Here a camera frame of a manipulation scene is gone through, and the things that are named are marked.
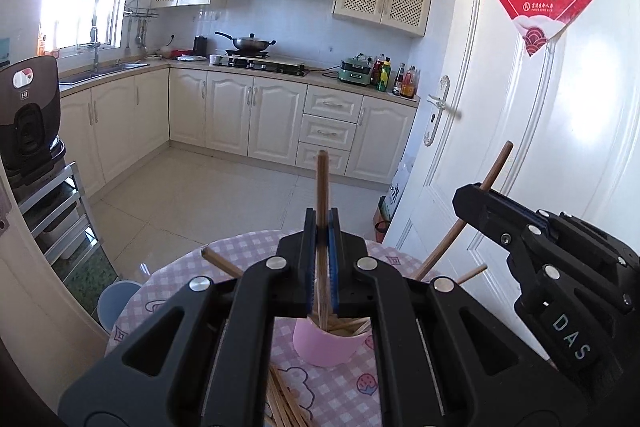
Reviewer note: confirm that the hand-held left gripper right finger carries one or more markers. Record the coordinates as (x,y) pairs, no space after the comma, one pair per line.
(334,262)

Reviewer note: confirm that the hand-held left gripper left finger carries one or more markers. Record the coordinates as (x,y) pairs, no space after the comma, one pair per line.
(311,262)

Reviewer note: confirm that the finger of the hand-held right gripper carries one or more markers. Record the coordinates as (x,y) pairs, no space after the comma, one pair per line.
(482,209)
(590,239)

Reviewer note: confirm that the dark wooden chopstick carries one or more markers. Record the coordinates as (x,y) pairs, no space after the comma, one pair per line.
(323,187)
(495,168)
(220,261)

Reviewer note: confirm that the light wooden chopstick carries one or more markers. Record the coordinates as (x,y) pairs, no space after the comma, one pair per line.
(299,409)
(472,274)
(274,394)
(281,399)
(290,402)

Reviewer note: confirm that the bunch of chopsticks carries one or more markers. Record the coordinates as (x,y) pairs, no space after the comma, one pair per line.
(350,327)

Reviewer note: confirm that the pink cup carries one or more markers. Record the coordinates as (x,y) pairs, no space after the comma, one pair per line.
(325,348)

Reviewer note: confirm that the red bag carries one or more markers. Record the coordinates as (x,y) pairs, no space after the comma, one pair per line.
(381,227)

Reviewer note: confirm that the white green bag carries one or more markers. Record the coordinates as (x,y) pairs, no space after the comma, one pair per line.
(402,192)

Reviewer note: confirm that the white door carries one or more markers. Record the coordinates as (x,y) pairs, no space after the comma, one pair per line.
(525,117)

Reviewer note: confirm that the pink checkered tablecloth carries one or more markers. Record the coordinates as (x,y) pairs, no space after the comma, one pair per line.
(170,267)

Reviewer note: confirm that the dark sauce bottle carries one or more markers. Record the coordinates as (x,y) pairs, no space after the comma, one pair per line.
(398,82)

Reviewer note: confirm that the cream lower kitchen cabinets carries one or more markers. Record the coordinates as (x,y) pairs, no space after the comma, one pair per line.
(250,112)

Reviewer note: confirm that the green bottle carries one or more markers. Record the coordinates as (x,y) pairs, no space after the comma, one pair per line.
(383,79)

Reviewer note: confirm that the red cap bottle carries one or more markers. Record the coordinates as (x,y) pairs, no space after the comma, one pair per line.
(378,64)

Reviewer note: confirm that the green electric pot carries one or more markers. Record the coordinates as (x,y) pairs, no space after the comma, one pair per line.
(355,71)

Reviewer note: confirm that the light blue plastic stool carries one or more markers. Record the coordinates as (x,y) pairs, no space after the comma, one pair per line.
(117,304)

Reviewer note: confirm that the gas stove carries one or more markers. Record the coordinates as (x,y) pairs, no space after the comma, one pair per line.
(260,62)

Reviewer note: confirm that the small white mug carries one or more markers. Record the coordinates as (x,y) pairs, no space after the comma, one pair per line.
(216,59)

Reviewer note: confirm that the steel wok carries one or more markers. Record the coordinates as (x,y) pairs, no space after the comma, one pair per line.
(250,42)

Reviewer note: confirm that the black kettle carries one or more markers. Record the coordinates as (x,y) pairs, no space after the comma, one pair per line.
(200,46)

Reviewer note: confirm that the metal storage rack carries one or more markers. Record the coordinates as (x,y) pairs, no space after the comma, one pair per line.
(55,212)

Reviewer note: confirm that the steel sink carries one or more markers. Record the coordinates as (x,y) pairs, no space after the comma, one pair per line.
(105,72)

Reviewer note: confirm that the steel faucet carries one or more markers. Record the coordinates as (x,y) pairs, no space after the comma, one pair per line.
(94,49)

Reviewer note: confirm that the dark brown rice cooker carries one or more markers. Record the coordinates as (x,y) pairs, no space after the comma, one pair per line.
(32,107)

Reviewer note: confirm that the utensil rail with utensils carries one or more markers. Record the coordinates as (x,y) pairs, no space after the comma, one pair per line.
(139,22)

